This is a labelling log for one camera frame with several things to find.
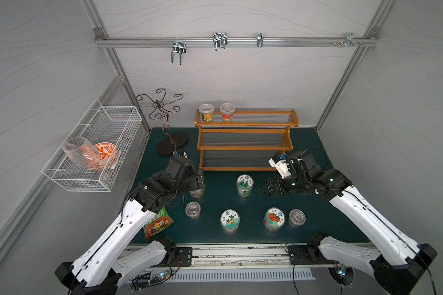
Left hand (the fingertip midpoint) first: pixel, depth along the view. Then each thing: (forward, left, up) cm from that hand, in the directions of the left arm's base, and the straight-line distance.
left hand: (194, 177), depth 70 cm
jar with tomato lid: (-9, -33, -17) cm, 38 cm away
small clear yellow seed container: (+28, -3, +9) cm, 30 cm away
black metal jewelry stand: (+34, +26, -23) cm, 48 cm away
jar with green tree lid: (+6, -21, -17) cm, 28 cm away
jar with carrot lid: (-11, -14, -17) cm, 24 cm away
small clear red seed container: (+29, -12, +9) cm, 33 cm away
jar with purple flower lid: (+3, +2, -21) cm, 21 cm away
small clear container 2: (-8, -43, -20) cm, 48 cm away
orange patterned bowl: (+3, +32, +8) cm, 33 cm away
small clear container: (-6, +3, -19) cm, 20 cm away
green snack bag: (-10, +16, -21) cm, 29 cm away
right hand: (-2, -28, -3) cm, 28 cm away
